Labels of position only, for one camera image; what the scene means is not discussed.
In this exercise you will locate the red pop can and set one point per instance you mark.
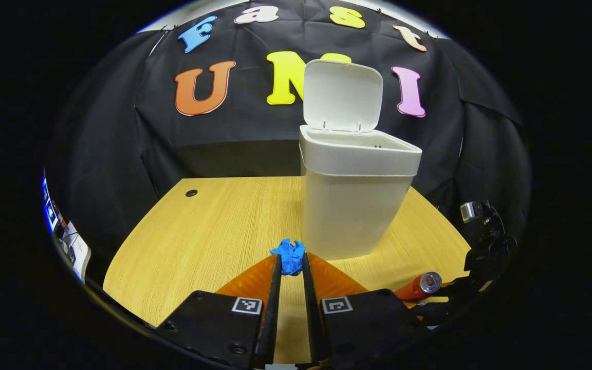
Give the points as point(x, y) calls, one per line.
point(414, 289)

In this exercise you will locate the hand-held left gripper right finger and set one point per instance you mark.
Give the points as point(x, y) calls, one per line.
point(312, 324)

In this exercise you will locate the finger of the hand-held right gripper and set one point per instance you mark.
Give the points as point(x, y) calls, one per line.
point(458, 288)
point(435, 311)

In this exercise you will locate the blue and red board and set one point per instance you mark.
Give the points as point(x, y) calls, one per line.
point(50, 210)

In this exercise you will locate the black backdrop cloth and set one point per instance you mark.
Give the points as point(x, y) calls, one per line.
point(244, 139)

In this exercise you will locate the blue paper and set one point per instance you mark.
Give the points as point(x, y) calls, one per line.
point(291, 254)

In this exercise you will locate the white desktop garbage bin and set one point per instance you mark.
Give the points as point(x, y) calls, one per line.
point(352, 216)

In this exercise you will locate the white box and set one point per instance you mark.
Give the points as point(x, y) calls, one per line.
point(79, 249)

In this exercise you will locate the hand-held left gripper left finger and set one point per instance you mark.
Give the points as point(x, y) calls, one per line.
point(273, 318)

